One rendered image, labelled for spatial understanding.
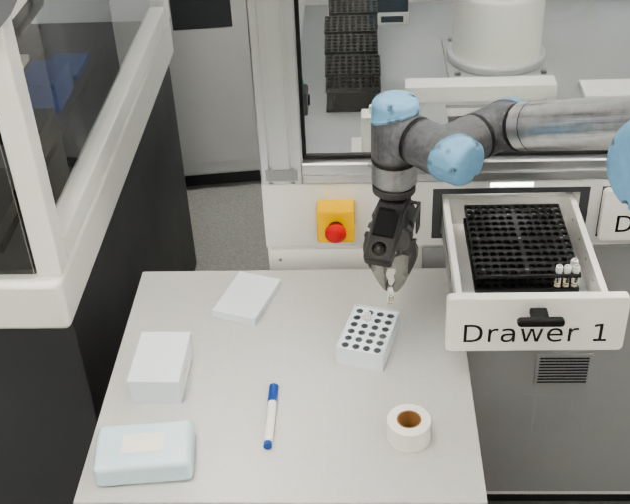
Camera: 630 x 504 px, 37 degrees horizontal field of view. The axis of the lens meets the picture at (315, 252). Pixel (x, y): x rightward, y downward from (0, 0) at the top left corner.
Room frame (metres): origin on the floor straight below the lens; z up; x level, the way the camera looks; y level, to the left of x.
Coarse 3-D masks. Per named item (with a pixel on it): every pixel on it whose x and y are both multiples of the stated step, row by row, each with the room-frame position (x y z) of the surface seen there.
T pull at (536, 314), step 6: (534, 312) 1.17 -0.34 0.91; (540, 312) 1.17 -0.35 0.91; (546, 312) 1.16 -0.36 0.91; (522, 318) 1.15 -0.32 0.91; (528, 318) 1.15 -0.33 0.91; (534, 318) 1.15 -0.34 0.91; (540, 318) 1.15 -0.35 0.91; (546, 318) 1.15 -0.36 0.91; (552, 318) 1.15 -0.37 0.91; (558, 318) 1.15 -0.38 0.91; (522, 324) 1.15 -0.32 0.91; (528, 324) 1.15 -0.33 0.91; (534, 324) 1.14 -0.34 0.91; (540, 324) 1.14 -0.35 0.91; (546, 324) 1.14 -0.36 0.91; (552, 324) 1.14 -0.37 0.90; (558, 324) 1.14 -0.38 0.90; (564, 324) 1.14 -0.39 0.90
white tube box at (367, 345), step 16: (352, 320) 1.31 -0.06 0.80; (384, 320) 1.30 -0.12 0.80; (352, 336) 1.26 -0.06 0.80; (368, 336) 1.26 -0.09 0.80; (384, 336) 1.27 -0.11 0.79; (336, 352) 1.23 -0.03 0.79; (352, 352) 1.23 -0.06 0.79; (368, 352) 1.22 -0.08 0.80; (384, 352) 1.22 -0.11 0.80; (368, 368) 1.22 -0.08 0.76
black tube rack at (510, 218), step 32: (480, 224) 1.44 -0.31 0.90; (512, 224) 1.44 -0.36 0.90; (544, 224) 1.47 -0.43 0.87; (480, 256) 1.34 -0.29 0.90; (512, 256) 1.33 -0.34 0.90; (544, 256) 1.33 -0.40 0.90; (480, 288) 1.29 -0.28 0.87; (512, 288) 1.28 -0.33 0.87; (544, 288) 1.28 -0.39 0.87; (576, 288) 1.27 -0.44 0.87
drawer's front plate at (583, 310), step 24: (456, 312) 1.19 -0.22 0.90; (480, 312) 1.19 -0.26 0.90; (504, 312) 1.18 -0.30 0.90; (528, 312) 1.18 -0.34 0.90; (552, 312) 1.18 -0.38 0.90; (576, 312) 1.18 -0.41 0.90; (600, 312) 1.17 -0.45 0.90; (624, 312) 1.17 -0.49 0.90; (456, 336) 1.19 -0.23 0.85; (504, 336) 1.18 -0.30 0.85; (552, 336) 1.18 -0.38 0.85; (576, 336) 1.18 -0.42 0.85
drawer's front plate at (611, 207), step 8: (608, 192) 1.48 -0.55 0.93; (608, 200) 1.48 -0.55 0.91; (616, 200) 1.48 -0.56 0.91; (600, 208) 1.50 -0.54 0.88; (608, 208) 1.48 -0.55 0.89; (616, 208) 1.48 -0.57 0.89; (624, 208) 1.48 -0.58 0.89; (600, 216) 1.49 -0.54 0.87; (608, 216) 1.48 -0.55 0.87; (616, 216) 1.48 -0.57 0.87; (600, 224) 1.48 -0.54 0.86; (608, 224) 1.48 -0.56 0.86; (624, 224) 1.48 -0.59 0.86; (600, 232) 1.48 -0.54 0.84; (608, 232) 1.48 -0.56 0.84; (616, 232) 1.48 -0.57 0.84; (624, 232) 1.48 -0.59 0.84
